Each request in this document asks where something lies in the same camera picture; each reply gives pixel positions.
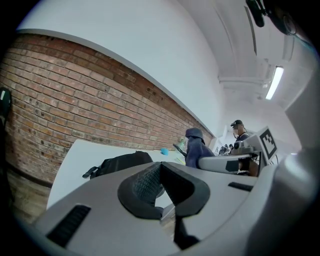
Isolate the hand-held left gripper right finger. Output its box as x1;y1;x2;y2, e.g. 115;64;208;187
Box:
161;161;276;251

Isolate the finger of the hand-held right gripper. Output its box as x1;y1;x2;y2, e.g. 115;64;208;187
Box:
172;143;188;158

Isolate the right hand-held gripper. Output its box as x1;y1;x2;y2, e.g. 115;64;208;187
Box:
198;126;279;174

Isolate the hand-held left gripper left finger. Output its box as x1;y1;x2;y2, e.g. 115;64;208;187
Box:
32;161;181;256

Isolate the dark blue cloth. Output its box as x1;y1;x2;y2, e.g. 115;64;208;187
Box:
184;127;216;169

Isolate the black backpack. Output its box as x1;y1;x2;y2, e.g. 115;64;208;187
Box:
82;150;154;180

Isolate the ceiling light tube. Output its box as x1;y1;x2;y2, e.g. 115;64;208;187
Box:
264;65;285;101

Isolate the black head-worn camera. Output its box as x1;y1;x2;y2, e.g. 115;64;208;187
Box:
245;0;302;36

